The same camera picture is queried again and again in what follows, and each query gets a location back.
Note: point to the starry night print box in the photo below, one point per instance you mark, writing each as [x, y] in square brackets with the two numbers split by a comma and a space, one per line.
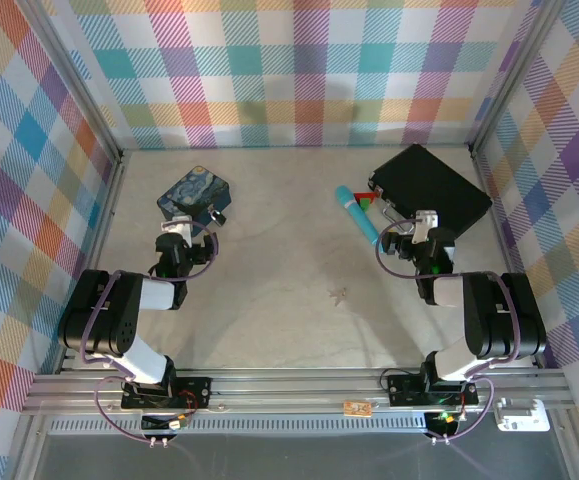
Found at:
[191, 192]

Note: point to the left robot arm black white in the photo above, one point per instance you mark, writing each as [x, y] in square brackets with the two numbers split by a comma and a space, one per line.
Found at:
[119, 305]

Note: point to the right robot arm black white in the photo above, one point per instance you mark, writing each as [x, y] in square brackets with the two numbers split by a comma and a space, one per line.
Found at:
[499, 310]

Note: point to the teal cylindrical tube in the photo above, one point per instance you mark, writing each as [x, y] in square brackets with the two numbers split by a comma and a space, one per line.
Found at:
[356, 212]

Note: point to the green toy block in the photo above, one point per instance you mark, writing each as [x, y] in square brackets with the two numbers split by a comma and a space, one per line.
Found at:
[365, 203]

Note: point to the red toy block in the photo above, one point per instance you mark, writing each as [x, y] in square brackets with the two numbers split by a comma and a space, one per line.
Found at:
[366, 196]

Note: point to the black hard case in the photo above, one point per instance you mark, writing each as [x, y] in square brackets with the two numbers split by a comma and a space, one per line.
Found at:
[431, 185]

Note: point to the small orange tag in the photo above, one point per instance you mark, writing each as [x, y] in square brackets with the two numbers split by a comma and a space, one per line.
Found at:
[358, 408]

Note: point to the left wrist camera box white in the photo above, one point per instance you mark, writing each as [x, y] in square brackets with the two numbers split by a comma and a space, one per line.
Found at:
[179, 231]

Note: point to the aluminium side rail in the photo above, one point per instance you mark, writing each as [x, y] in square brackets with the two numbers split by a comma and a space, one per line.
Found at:
[106, 225]
[499, 240]

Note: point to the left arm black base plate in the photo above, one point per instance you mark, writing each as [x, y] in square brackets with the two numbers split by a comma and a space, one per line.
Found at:
[194, 392]

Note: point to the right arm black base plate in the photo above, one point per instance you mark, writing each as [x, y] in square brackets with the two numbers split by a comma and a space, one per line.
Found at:
[404, 390]

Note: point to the aluminium front frame rail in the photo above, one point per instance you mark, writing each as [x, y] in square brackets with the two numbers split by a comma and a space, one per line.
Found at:
[289, 387]

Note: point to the white plastic bracket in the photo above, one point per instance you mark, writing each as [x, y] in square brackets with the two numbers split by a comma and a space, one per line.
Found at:
[524, 417]

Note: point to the aluminium corner post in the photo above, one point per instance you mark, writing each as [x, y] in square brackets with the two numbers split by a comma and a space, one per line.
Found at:
[76, 75]
[516, 75]

